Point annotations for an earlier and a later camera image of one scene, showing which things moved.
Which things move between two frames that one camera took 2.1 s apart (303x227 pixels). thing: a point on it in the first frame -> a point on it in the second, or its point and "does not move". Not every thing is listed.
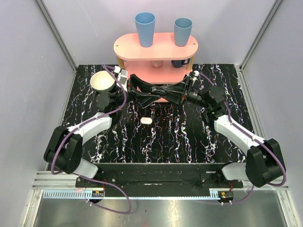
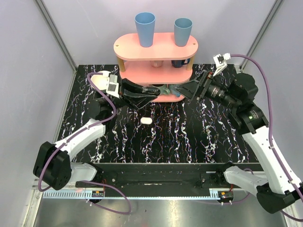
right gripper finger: [173, 94] -> [188, 89]
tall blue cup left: [145, 22] does not move
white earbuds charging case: [146, 120] does not move
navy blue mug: [178, 64] does not move
